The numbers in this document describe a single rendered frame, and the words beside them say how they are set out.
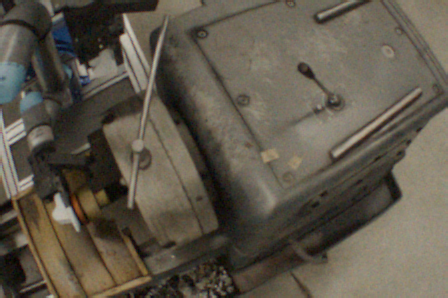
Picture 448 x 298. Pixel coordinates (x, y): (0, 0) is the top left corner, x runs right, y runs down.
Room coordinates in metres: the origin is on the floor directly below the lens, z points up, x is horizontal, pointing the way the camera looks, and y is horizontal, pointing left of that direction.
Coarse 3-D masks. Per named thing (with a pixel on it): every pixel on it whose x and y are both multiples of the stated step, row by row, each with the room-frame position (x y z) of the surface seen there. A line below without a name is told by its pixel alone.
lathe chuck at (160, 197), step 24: (120, 120) 0.36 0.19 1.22; (120, 144) 0.31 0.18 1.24; (120, 168) 0.27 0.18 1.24; (144, 168) 0.27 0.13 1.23; (168, 168) 0.28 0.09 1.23; (144, 192) 0.23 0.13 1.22; (168, 192) 0.24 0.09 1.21; (144, 216) 0.19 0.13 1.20; (168, 216) 0.20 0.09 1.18; (192, 216) 0.21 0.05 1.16; (168, 240) 0.17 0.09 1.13
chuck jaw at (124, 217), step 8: (120, 200) 0.24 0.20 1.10; (104, 208) 0.22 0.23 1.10; (112, 208) 0.22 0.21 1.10; (120, 208) 0.22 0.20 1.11; (128, 208) 0.22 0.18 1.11; (136, 208) 0.23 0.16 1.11; (104, 216) 0.20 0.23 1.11; (112, 216) 0.20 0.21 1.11; (120, 216) 0.21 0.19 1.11; (128, 216) 0.21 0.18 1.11; (136, 216) 0.21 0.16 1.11; (112, 224) 0.19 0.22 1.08; (120, 224) 0.19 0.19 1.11; (128, 224) 0.19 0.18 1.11; (136, 224) 0.19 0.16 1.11; (144, 224) 0.20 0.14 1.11; (128, 232) 0.18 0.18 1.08; (136, 232) 0.18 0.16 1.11; (144, 232) 0.18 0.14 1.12; (136, 240) 0.16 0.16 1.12; (144, 240) 0.16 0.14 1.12; (152, 240) 0.16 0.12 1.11; (144, 248) 0.15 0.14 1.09
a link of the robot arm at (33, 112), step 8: (24, 96) 0.46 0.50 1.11; (32, 96) 0.46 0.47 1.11; (40, 96) 0.47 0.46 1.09; (24, 104) 0.44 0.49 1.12; (32, 104) 0.44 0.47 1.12; (40, 104) 0.44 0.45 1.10; (24, 112) 0.42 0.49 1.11; (32, 112) 0.41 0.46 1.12; (40, 112) 0.42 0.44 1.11; (24, 120) 0.40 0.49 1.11; (32, 120) 0.39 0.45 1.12; (40, 120) 0.40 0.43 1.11; (48, 120) 0.42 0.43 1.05; (32, 128) 0.37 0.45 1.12
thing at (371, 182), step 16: (400, 160) 0.45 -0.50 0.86; (368, 176) 0.40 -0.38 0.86; (384, 176) 0.45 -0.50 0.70; (352, 192) 0.36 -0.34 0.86; (368, 192) 0.44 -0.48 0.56; (320, 208) 0.31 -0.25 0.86; (336, 208) 0.36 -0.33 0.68; (304, 224) 0.30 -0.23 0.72; (320, 224) 0.34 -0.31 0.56; (224, 256) 0.23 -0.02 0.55; (240, 256) 0.19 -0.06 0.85; (256, 256) 0.22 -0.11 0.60
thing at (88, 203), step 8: (72, 192) 0.24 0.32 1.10; (80, 192) 0.24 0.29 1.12; (88, 192) 0.24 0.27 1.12; (96, 192) 0.25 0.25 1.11; (104, 192) 0.25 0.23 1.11; (72, 200) 0.22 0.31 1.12; (80, 200) 0.22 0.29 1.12; (88, 200) 0.23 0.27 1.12; (96, 200) 0.23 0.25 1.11; (104, 200) 0.23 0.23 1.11; (72, 208) 0.20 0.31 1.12; (80, 208) 0.21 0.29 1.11; (88, 208) 0.21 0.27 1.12; (96, 208) 0.21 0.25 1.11; (80, 216) 0.19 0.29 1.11; (88, 216) 0.19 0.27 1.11; (96, 216) 0.20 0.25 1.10; (80, 224) 0.18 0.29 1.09; (88, 224) 0.18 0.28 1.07
